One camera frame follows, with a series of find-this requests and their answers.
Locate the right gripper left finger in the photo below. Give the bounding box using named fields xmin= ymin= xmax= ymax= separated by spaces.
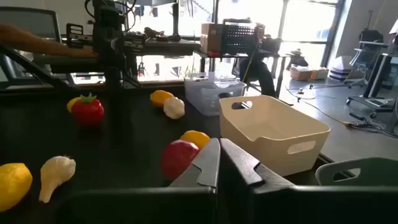
xmin=169 ymin=138 xmax=221 ymax=194

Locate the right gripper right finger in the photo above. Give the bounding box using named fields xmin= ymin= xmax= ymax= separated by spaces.
xmin=219 ymin=138 xmax=295 ymax=200

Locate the red toy tomato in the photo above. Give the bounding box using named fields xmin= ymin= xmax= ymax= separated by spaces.
xmin=160 ymin=139 xmax=200 ymax=180
xmin=71 ymin=92 xmax=106 ymax=127

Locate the yellow toy lemon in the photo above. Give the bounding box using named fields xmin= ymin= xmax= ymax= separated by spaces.
xmin=149 ymin=90 xmax=175 ymax=109
xmin=0 ymin=162 xmax=34 ymax=213
xmin=180 ymin=129 xmax=211 ymax=151

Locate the white toy garlic bulb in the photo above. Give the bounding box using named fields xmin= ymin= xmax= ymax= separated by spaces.
xmin=162 ymin=96 xmax=186 ymax=120
xmin=38 ymin=155 xmax=77 ymax=204

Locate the pale yellow potato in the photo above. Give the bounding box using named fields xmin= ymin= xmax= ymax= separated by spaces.
xmin=66 ymin=96 xmax=82 ymax=113

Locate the white plastic basket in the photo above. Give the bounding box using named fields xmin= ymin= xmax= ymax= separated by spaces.
xmin=218 ymin=95 xmax=331 ymax=177

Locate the grey desk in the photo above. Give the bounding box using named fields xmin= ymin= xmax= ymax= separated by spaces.
xmin=124 ymin=37 xmax=201 ymax=57

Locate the clear plastic basket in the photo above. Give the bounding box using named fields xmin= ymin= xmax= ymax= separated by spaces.
xmin=183 ymin=72 xmax=247 ymax=117

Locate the black table mat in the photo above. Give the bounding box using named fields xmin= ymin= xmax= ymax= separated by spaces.
xmin=0 ymin=84 xmax=335 ymax=224

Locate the brown cardboard box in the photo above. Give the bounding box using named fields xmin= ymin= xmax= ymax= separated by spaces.
xmin=200 ymin=22 xmax=225 ymax=56
xmin=310 ymin=67 xmax=330 ymax=80
xmin=289 ymin=65 xmax=313 ymax=82

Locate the blue-grey plastic basket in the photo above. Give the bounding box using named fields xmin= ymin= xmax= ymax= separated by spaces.
xmin=315 ymin=157 xmax=398 ymax=187

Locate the black perforated crate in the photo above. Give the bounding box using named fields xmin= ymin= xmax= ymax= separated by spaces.
xmin=221 ymin=18 xmax=261 ymax=58

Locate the white striped pouf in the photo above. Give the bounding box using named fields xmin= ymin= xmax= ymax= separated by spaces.
xmin=328 ymin=55 xmax=354 ymax=82

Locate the black floor stand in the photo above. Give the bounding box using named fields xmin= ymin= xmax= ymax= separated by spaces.
xmin=346 ymin=52 xmax=398 ymax=113

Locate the black frame strut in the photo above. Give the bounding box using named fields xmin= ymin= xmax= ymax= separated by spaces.
xmin=0 ymin=45 xmax=80 ymax=91

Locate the black floor cable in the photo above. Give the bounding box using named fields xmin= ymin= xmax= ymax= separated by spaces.
xmin=284 ymin=83 xmax=398 ymax=139

